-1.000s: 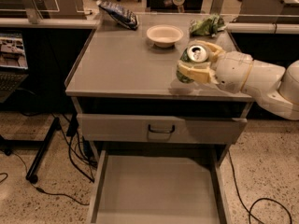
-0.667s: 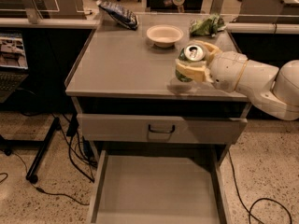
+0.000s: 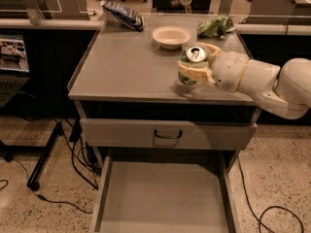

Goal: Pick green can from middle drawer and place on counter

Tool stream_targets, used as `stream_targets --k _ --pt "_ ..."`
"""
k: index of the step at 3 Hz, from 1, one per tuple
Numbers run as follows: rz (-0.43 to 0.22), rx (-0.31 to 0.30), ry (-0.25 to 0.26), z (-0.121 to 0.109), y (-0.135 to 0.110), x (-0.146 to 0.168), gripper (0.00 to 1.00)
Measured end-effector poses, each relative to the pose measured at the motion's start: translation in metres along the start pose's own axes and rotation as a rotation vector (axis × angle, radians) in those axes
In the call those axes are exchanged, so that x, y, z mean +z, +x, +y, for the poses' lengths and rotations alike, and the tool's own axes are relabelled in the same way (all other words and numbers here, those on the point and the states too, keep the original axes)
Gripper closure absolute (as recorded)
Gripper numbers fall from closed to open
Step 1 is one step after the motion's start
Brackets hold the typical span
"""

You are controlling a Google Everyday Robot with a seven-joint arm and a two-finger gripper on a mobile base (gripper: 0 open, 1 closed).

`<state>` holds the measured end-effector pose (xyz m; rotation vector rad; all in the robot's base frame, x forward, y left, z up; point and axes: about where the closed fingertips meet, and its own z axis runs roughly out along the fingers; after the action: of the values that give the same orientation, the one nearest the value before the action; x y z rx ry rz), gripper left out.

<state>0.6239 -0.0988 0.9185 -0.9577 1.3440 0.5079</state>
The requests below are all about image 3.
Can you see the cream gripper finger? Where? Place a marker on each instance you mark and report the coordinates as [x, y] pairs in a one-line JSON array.
[[191, 73], [208, 52]]

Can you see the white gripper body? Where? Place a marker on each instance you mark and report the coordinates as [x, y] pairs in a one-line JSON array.
[[228, 71]]

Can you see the green soda can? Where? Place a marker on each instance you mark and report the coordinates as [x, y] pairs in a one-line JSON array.
[[192, 54]]

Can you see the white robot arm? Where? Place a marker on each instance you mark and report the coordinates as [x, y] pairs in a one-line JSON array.
[[283, 91]]

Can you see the grey cabinet counter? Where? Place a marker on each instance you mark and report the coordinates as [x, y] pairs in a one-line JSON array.
[[130, 66]]

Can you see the closed top drawer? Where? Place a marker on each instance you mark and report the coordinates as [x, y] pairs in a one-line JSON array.
[[137, 133]]

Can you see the open middle drawer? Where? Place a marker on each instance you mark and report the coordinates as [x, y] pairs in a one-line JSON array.
[[191, 195]]

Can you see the green crumpled bag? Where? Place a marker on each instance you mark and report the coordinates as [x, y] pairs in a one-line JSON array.
[[216, 27]]

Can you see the white paper bowl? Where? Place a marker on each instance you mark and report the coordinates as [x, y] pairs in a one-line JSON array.
[[171, 37]]

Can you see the blue chip bag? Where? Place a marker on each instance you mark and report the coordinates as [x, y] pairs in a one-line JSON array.
[[126, 16]]

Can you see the laptop computer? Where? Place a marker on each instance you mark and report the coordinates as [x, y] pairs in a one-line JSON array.
[[14, 69]]

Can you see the black stand leg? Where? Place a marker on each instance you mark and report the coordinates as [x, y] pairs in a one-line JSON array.
[[33, 181]]

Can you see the black drawer handle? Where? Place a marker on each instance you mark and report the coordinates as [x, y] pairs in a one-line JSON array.
[[170, 137]]

